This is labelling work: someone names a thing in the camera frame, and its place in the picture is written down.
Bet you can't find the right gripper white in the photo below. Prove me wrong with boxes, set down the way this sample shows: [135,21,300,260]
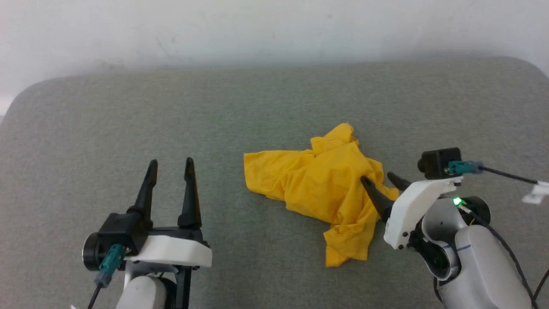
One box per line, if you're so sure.
[361,172,458,251]

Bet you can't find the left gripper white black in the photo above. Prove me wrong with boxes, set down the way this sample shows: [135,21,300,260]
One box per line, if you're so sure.
[127,157,213,309]

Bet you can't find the yellow garment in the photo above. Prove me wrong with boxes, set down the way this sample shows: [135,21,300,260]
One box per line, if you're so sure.
[243,123,400,268]

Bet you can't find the right camera cable teal plug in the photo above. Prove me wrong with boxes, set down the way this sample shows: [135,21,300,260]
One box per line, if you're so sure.
[447,161,539,185]

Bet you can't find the camera cable teal plug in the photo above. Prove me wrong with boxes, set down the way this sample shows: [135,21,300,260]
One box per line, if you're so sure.
[447,161,539,185]
[87,244,128,309]

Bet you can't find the left camera cable teal plug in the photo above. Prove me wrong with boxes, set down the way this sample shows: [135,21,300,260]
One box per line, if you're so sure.
[87,244,128,309]

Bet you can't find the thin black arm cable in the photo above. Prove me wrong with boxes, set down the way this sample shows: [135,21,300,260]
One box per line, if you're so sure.
[459,205,539,309]

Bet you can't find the white cable tag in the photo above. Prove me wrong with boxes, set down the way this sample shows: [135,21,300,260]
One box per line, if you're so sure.
[522,180,549,205]

